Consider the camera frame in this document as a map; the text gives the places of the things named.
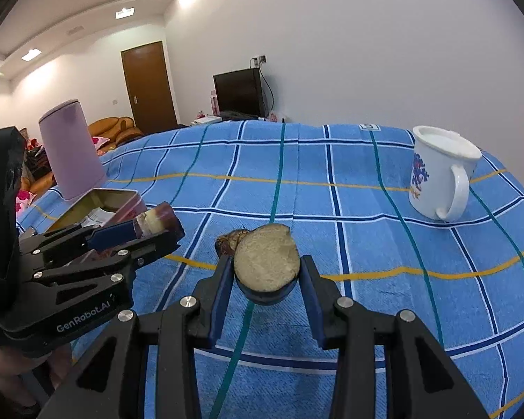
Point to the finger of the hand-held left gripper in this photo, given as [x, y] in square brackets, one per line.
[111, 235]
[153, 248]

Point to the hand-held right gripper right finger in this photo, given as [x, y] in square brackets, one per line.
[314, 310]

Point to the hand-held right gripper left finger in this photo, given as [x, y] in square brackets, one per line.
[220, 305]

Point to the pink metal tin box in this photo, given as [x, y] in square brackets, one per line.
[124, 203]

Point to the large eggplant slice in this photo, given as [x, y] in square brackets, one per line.
[266, 257]

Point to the printed paper leaflet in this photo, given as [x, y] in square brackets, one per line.
[97, 217]

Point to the dark brown wrinkled fruit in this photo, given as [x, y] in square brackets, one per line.
[228, 241]

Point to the pink electric kettle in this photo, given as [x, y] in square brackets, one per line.
[72, 152]

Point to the pink floral cushion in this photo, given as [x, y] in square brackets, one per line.
[24, 200]

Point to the orange leather sofa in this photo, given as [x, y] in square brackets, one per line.
[118, 127]

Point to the blue plaid blanket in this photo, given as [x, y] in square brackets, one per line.
[332, 183]

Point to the flat white box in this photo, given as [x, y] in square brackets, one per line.
[207, 119]

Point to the brown wooden door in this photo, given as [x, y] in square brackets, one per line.
[148, 87]

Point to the pink carton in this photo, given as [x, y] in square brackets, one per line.
[215, 101]

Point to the black television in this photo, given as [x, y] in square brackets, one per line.
[238, 94]

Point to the small pink ornament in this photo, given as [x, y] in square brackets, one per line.
[274, 116]

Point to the white floral mug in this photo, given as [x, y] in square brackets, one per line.
[436, 170]

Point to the small white cloth tag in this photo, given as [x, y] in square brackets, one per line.
[368, 127]

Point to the ceiling light panel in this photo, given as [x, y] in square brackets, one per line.
[31, 54]

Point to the ceiling air vent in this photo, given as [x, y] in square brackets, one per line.
[76, 30]

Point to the rectangular ceiling fixture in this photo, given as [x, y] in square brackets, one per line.
[125, 12]

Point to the wall power socket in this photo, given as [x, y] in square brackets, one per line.
[259, 59]

